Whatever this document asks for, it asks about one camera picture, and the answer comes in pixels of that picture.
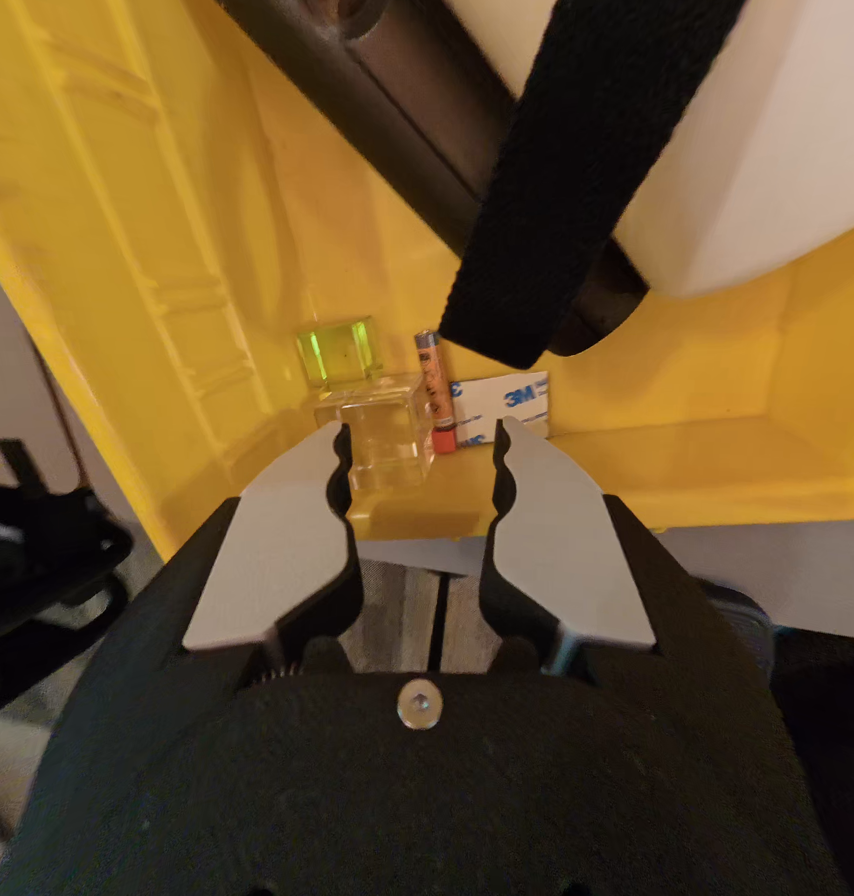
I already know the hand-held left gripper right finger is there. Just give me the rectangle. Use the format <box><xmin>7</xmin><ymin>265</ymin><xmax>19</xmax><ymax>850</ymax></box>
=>
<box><xmin>479</xmin><ymin>416</ymin><xmax>657</xmax><ymax>676</ymax></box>

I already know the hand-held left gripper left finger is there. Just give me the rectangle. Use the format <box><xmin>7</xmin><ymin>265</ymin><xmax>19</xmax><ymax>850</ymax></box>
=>
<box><xmin>181</xmin><ymin>420</ymin><xmax>365</xmax><ymax>662</ymax></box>

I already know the clear acrylic cube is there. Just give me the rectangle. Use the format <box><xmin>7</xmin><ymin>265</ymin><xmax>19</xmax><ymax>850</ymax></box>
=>
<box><xmin>313</xmin><ymin>374</ymin><xmax>436</xmax><ymax>494</ymax></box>

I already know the yellow plastic bin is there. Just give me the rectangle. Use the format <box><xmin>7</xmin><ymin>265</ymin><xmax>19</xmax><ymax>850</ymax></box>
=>
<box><xmin>0</xmin><ymin>0</ymin><xmax>854</xmax><ymax>561</ymax></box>

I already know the black metal object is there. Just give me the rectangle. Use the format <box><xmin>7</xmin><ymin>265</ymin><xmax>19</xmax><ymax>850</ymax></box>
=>
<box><xmin>0</xmin><ymin>437</ymin><xmax>135</xmax><ymax>722</ymax></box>

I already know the white adhesive pad sheet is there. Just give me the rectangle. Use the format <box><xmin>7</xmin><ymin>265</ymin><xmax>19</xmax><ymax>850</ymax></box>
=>
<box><xmin>449</xmin><ymin>371</ymin><xmax>550</xmax><ymax>449</ymax></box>

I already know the small battery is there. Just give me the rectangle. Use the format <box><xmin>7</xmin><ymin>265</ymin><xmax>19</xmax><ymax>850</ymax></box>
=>
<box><xmin>414</xmin><ymin>330</ymin><xmax>459</xmax><ymax>455</ymax></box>

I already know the green acrylic cube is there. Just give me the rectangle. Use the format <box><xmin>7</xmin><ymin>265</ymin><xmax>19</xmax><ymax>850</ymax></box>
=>
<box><xmin>295</xmin><ymin>316</ymin><xmax>384</xmax><ymax>392</ymax></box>

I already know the person's dark sweater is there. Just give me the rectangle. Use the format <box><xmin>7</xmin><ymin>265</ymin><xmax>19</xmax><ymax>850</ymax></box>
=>
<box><xmin>693</xmin><ymin>577</ymin><xmax>854</xmax><ymax>896</ymax></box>

